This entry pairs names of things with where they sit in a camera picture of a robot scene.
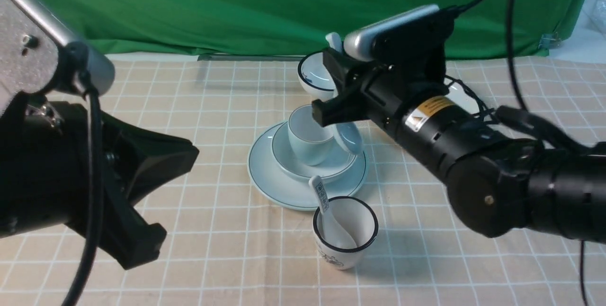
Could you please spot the green backdrop cloth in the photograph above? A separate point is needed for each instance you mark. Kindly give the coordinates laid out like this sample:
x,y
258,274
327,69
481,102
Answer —
x,y
297,27

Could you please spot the plain white ceramic spoon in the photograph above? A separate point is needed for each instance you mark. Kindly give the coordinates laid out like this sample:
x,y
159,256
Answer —
x,y
347,135

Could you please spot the metal clip on backdrop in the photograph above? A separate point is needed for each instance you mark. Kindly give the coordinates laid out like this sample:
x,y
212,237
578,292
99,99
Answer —
x,y
550,41

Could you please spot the checkered beige tablecloth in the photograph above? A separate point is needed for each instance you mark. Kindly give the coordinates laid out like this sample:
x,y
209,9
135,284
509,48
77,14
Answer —
x,y
230,246

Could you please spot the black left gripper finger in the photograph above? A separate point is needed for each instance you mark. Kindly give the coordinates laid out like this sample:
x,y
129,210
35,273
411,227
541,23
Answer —
x,y
125,235
144,160

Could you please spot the pale green shallow bowl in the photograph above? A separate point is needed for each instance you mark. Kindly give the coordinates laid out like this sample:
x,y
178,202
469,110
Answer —
x,y
336,164

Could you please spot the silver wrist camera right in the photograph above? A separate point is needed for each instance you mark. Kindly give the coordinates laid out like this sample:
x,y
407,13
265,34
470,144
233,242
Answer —
x,y
412,33

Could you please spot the large pale green plate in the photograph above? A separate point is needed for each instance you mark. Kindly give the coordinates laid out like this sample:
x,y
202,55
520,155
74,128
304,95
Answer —
x,y
285,191

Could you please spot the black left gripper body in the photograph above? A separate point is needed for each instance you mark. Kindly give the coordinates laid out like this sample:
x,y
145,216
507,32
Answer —
x,y
44,168

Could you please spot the black-rimmed illustrated cup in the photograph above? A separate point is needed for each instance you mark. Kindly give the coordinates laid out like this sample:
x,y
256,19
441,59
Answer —
x,y
359,220

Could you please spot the pale green ceramic cup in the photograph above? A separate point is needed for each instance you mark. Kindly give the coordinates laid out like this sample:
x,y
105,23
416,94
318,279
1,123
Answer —
x,y
310,142

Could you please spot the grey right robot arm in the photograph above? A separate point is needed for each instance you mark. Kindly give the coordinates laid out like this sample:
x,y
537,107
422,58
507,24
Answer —
x,y
547,183

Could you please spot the small black-rimmed white bowl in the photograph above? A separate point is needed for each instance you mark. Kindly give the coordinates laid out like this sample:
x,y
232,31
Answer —
x,y
314,77

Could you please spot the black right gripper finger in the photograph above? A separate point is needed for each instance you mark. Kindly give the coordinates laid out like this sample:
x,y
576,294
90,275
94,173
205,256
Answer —
x,y
347,72
343,108

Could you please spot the white spoon with blue print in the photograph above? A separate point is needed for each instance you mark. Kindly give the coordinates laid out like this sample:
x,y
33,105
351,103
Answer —
x,y
334,233

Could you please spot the black-rimmed illustrated plate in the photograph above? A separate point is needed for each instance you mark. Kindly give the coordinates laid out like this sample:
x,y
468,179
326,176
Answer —
x,y
457,95

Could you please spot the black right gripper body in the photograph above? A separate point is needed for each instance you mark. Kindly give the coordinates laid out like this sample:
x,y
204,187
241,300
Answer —
x,y
452,144

